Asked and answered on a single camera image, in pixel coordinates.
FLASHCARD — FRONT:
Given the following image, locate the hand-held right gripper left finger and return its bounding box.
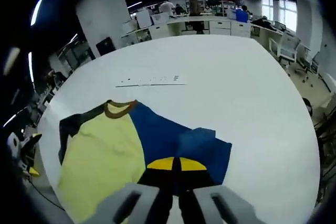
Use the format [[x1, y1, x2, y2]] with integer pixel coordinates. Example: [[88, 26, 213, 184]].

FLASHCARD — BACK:
[[93, 156, 175, 224]]

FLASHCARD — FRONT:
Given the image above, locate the white mesh office chair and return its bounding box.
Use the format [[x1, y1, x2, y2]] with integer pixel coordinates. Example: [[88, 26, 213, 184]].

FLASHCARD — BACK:
[[269, 31, 301, 75], [295, 42, 320, 83]]

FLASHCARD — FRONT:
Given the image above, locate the white square column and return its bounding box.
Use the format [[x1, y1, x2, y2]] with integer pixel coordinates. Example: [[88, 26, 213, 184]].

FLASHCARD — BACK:
[[76, 0, 132, 58]]

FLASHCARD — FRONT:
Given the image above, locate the white appliance box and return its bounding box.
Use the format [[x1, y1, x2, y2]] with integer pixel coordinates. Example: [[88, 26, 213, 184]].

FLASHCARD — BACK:
[[136, 10, 153, 28]]

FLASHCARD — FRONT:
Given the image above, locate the blue storage box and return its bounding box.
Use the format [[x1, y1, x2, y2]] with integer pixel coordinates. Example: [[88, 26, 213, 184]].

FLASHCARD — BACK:
[[235, 9, 250, 23]]

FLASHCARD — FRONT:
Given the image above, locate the yellow blue grey garment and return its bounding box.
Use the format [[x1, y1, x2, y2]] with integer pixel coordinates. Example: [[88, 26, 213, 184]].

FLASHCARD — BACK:
[[57, 99, 233, 223]]

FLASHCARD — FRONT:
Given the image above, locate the row of white cabinets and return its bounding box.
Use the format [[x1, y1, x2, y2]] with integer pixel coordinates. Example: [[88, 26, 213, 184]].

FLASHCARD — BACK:
[[122, 15, 253, 48]]

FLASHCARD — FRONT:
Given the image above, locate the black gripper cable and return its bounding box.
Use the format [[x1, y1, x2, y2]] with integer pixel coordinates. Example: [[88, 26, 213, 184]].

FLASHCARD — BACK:
[[27, 179, 65, 211]]

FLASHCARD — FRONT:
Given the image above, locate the black box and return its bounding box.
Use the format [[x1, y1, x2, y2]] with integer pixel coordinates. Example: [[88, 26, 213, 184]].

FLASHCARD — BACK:
[[96, 37, 116, 56]]

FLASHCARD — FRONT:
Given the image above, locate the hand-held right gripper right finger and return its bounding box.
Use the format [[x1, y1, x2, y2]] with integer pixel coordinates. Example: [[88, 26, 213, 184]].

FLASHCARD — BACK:
[[176, 157, 266, 224]]

